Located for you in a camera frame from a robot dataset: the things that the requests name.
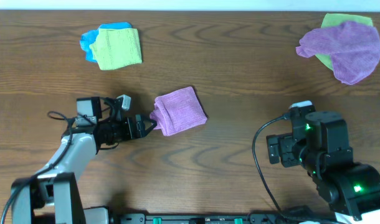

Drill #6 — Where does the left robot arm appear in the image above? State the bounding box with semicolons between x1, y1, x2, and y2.
1;95;157;223

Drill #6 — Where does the folded green cloth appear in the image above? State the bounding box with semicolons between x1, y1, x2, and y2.
90;28;143;70

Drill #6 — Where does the light green cloth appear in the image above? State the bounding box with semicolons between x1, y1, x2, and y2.
316;13;373;70

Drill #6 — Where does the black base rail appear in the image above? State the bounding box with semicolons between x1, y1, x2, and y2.
108;212;337;224

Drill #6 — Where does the pink purple microfiber cloth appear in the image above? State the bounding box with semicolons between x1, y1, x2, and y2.
150;86;207;136

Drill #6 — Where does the dark purple crumpled cloth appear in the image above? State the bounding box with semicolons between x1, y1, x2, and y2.
296;21;380;85

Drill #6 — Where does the black cable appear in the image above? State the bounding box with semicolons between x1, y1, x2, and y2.
251;113;346;224
0;110;100;224

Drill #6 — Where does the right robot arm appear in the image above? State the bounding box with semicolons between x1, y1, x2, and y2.
266;101;380;221

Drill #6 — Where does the right black cable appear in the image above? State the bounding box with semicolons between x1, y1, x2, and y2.
251;113;346;224

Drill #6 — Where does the left black cable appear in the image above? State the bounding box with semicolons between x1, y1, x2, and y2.
0;110;100;224

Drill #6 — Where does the blue cloth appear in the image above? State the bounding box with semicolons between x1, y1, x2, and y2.
80;22;132;63

